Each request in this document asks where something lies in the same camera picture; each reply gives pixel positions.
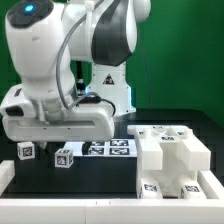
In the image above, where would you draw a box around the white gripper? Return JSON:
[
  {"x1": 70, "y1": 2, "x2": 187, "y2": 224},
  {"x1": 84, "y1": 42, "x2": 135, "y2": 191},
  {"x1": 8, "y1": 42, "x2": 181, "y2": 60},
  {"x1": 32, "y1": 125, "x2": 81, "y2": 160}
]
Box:
[{"x1": 2, "y1": 103, "x2": 115, "y2": 155}]

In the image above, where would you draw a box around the white cube front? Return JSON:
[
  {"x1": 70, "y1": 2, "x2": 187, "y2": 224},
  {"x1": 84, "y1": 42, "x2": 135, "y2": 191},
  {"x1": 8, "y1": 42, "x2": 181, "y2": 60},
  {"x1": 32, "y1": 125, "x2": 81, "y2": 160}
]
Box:
[{"x1": 55, "y1": 149, "x2": 73, "y2": 168}]

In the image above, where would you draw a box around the white chair side frame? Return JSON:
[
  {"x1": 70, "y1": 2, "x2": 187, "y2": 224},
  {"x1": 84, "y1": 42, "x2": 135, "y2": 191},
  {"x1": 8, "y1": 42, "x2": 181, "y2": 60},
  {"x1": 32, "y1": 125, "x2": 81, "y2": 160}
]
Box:
[{"x1": 127, "y1": 125, "x2": 211, "y2": 172}]

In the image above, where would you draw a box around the white chair seat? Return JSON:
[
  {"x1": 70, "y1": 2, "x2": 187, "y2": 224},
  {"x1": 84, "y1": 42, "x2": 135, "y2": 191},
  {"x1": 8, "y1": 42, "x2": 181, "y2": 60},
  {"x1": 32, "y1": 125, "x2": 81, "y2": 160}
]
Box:
[{"x1": 136, "y1": 168, "x2": 198, "y2": 199}]

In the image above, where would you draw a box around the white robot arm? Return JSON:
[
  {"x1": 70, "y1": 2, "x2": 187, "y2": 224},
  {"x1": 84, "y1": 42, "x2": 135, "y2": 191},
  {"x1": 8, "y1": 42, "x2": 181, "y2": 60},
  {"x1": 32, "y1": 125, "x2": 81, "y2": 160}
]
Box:
[{"x1": 0, "y1": 0, "x2": 151, "y2": 142}]

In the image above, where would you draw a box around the white marker sheet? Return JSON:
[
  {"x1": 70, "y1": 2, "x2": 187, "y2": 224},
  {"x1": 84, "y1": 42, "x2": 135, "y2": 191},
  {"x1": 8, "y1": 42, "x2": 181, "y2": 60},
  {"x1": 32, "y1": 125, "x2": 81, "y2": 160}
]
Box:
[{"x1": 64, "y1": 139, "x2": 137, "y2": 157}]

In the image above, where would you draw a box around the white left barrier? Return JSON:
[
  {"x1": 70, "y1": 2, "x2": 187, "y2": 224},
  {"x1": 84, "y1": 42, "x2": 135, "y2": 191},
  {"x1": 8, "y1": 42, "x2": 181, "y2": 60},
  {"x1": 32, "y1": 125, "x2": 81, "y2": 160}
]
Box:
[{"x1": 0, "y1": 160, "x2": 15, "y2": 196}]

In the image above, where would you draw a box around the white barrier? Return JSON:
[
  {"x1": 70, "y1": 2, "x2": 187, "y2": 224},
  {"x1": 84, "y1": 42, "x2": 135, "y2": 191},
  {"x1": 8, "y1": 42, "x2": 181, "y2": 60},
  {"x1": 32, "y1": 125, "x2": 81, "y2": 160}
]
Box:
[
  {"x1": 0, "y1": 199, "x2": 224, "y2": 224},
  {"x1": 0, "y1": 160, "x2": 15, "y2": 196},
  {"x1": 198, "y1": 171, "x2": 224, "y2": 200}
]

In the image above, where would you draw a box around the white front barrier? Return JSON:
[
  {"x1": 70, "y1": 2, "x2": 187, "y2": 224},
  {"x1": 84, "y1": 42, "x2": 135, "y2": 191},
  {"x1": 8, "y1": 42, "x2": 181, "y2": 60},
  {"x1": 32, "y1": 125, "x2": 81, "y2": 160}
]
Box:
[{"x1": 0, "y1": 199, "x2": 224, "y2": 224}]

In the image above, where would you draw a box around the white right barrier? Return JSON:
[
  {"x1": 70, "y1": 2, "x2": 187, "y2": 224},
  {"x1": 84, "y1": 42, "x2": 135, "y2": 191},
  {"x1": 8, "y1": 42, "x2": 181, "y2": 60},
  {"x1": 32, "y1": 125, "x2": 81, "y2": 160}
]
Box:
[{"x1": 198, "y1": 171, "x2": 224, "y2": 200}]

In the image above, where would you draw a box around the black camera stand pole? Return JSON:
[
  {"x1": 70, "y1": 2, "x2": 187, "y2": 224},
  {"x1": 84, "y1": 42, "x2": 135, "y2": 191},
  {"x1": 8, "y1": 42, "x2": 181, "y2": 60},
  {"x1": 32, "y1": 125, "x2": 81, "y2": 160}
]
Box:
[{"x1": 76, "y1": 61, "x2": 85, "y2": 95}]

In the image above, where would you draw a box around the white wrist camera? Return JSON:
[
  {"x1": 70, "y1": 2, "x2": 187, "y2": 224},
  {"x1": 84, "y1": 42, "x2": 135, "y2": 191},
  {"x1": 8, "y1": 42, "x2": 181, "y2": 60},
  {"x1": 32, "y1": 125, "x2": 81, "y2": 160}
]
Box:
[{"x1": 0, "y1": 84, "x2": 36, "y2": 118}]

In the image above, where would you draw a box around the grey arm hose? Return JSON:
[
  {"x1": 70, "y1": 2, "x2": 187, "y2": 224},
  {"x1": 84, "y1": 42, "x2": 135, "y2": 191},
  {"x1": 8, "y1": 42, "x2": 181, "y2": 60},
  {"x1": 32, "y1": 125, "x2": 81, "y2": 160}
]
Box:
[{"x1": 55, "y1": 0, "x2": 117, "y2": 116}]

